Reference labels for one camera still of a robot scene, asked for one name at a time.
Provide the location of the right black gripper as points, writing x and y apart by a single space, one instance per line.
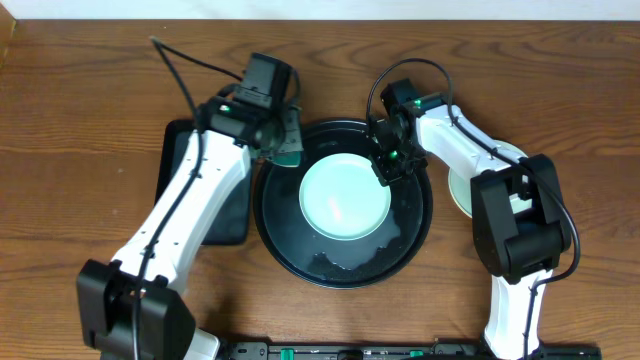
387 175

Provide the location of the green yellow sponge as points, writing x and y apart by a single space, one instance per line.
287 160

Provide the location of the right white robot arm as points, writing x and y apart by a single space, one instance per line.
520 223

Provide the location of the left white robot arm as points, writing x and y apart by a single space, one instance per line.
131 307

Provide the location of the light green back plate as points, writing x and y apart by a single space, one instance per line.
341 197

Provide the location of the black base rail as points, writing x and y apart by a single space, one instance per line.
293 351

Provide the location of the yellow plate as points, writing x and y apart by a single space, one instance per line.
461 196

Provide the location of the black round tray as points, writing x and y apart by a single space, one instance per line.
327 262

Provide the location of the black rectangular tray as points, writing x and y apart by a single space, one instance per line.
231 225

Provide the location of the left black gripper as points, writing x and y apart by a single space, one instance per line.
288 138

